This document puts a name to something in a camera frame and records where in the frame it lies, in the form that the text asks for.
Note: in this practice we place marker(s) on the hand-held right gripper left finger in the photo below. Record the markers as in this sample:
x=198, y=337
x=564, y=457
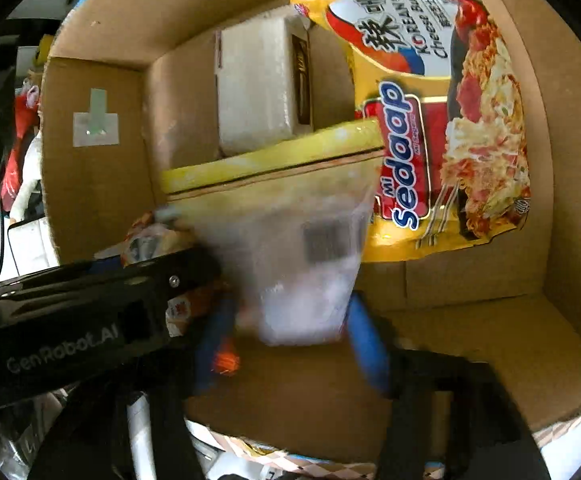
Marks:
x=215, y=340

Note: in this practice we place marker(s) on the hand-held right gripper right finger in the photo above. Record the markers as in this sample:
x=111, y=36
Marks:
x=368, y=345

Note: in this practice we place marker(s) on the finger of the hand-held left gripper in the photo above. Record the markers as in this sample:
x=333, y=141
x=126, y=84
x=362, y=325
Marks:
x=190, y=270

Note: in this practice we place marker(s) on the brown cardboard box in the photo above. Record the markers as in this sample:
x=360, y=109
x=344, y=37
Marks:
x=470, y=320

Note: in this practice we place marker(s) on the clear snack bag yellow header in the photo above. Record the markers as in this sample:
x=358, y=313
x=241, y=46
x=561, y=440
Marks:
x=295, y=240

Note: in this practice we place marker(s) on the red plastic bag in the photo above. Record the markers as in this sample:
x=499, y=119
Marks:
x=18, y=160

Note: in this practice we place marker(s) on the white wrapped box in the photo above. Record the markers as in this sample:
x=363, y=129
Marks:
x=255, y=85

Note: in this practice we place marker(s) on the yellow instant noodle packet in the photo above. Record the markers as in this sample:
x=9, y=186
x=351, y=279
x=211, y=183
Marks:
x=420, y=110

